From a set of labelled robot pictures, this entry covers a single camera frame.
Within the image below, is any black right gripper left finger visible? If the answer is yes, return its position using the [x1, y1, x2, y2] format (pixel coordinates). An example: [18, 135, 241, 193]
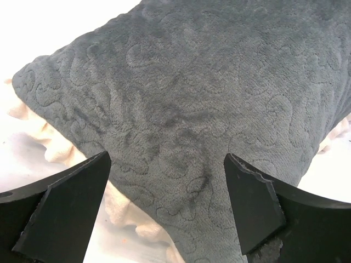
[1, 151, 111, 263]

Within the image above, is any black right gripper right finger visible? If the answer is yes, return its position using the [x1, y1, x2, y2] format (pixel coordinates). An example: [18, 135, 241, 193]
[224, 154, 350, 263]

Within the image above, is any grey and cream pillowcase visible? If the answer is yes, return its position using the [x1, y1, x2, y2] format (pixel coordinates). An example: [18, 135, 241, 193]
[8, 1, 350, 262]

